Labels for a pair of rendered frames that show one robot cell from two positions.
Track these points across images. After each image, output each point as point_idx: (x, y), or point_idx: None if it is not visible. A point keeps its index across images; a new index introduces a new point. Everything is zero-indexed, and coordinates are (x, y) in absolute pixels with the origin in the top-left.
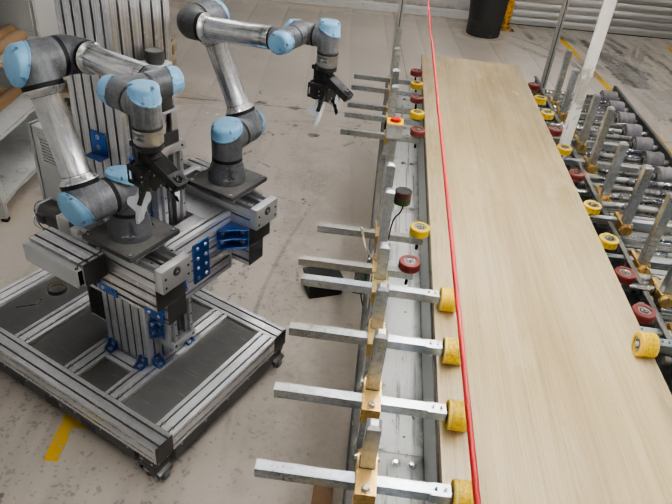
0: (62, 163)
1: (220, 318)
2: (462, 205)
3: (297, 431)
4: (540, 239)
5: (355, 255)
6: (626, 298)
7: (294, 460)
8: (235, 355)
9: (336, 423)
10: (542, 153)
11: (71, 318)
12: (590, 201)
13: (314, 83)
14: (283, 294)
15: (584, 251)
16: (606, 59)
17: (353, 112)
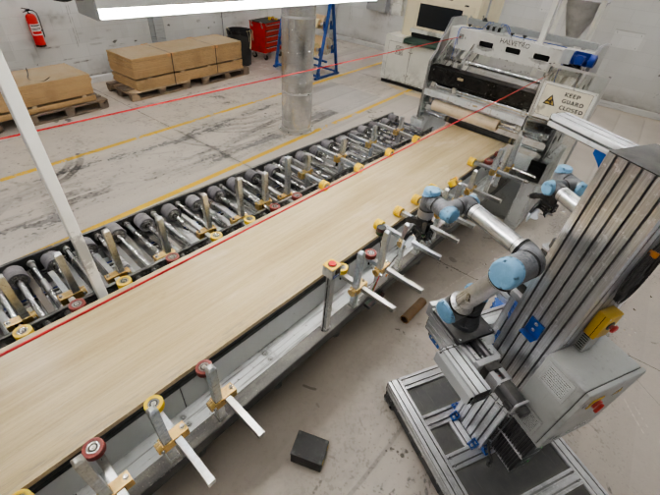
0: None
1: (427, 415)
2: (295, 269)
3: (398, 354)
4: (285, 234)
5: (242, 485)
6: (295, 200)
7: (408, 342)
8: (428, 379)
9: (376, 347)
10: (154, 284)
11: (540, 483)
12: (213, 237)
13: (429, 229)
14: (343, 468)
15: (274, 220)
16: None
17: (204, 470)
